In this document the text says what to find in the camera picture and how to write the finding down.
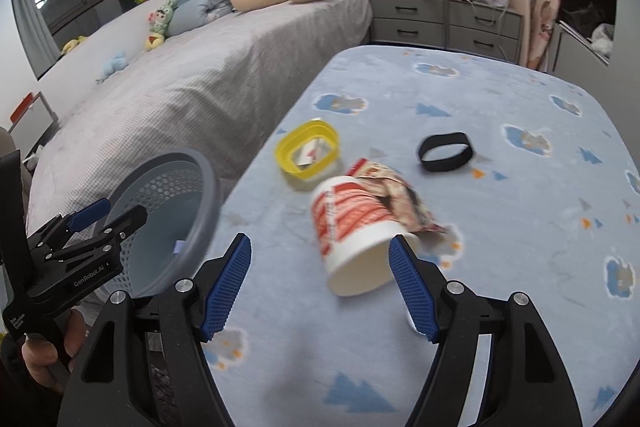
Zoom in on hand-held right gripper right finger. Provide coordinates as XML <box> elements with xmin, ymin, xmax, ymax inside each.
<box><xmin>387</xmin><ymin>234</ymin><xmax>583</xmax><ymax>427</ymax></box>

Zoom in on beige red snack wrapper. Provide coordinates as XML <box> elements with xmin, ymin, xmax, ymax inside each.
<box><xmin>345</xmin><ymin>158</ymin><xmax>448</xmax><ymax>235</ymax></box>

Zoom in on red white paper cup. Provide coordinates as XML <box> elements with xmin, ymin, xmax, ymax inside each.
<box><xmin>310</xmin><ymin>175</ymin><xmax>421</xmax><ymax>298</ymax></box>

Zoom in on grey bed with checkered sheet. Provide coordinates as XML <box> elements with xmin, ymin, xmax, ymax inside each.
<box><xmin>25</xmin><ymin>0</ymin><xmax>375</xmax><ymax>233</ymax></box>

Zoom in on white orange furniture piece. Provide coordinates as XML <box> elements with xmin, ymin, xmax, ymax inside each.
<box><xmin>7</xmin><ymin>91</ymin><xmax>60</xmax><ymax>142</ymax></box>

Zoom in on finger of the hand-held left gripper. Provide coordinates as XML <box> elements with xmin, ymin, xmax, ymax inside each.
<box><xmin>30</xmin><ymin>198</ymin><xmax>112</xmax><ymax>253</ymax></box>
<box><xmin>47</xmin><ymin>206</ymin><xmax>148</xmax><ymax>260</ymax></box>

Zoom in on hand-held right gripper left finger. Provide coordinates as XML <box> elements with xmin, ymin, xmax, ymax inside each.
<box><xmin>56</xmin><ymin>232</ymin><xmax>252</xmax><ymax>427</ymax></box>

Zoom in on small white bag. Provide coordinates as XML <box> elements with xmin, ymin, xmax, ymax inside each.
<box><xmin>590</xmin><ymin>23</ymin><xmax>615</xmax><ymax>55</ymax></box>

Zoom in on plain pink board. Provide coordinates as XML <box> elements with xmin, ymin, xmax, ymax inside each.
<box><xmin>507</xmin><ymin>0</ymin><xmax>533</xmax><ymax>66</ymax></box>

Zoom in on black elastic band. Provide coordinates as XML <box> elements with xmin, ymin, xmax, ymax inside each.
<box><xmin>417</xmin><ymin>132</ymin><xmax>474</xmax><ymax>172</ymax></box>

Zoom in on small blue plush toy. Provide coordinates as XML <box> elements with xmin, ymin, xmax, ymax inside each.
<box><xmin>96</xmin><ymin>52</ymin><xmax>128</xmax><ymax>84</ymax></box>

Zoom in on light blue printed blanket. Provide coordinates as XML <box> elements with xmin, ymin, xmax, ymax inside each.
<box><xmin>200</xmin><ymin>44</ymin><xmax>640</xmax><ymax>427</ymax></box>

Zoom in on yellow plastic ring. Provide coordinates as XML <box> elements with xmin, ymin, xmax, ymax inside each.
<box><xmin>274</xmin><ymin>119</ymin><xmax>342</xmax><ymax>180</ymax></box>

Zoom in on green plush doll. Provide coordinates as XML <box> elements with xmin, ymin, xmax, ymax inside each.
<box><xmin>149</xmin><ymin>0</ymin><xmax>179</xmax><ymax>34</ymax></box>

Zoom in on grey perforated plastic bin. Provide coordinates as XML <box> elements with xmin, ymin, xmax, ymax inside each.
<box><xmin>102</xmin><ymin>149</ymin><xmax>221</xmax><ymax>298</ymax></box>

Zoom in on grey curtain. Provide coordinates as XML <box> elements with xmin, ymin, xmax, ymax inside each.
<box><xmin>10</xmin><ymin>0</ymin><xmax>56</xmax><ymax>80</ymax></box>

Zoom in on pink printed board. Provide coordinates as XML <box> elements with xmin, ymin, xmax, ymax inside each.
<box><xmin>525</xmin><ymin>0</ymin><xmax>563</xmax><ymax>72</ymax></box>

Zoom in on grey two-drawer nightstand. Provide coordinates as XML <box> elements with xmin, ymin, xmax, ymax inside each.
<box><xmin>370</xmin><ymin>0</ymin><xmax>448</xmax><ymax>48</ymax></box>
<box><xmin>445</xmin><ymin>0</ymin><xmax>523</xmax><ymax>60</ymax></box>

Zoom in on red hearts playing card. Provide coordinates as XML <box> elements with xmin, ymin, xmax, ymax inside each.
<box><xmin>295</xmin><ymin>138</ymin><xmax>326</xmax><ymax>168</ymax></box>

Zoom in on dark cloth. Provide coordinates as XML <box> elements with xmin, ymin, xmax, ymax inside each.
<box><xmin>562</xmin><ymin>7</ymin><xmax>601</xmax><ymax>38</ymax></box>

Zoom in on person's left hand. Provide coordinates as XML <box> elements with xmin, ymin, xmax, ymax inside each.
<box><xmin>22</xmin><ymin>307</ymin><xmax>90</xmax><ymax>383</ymax></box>

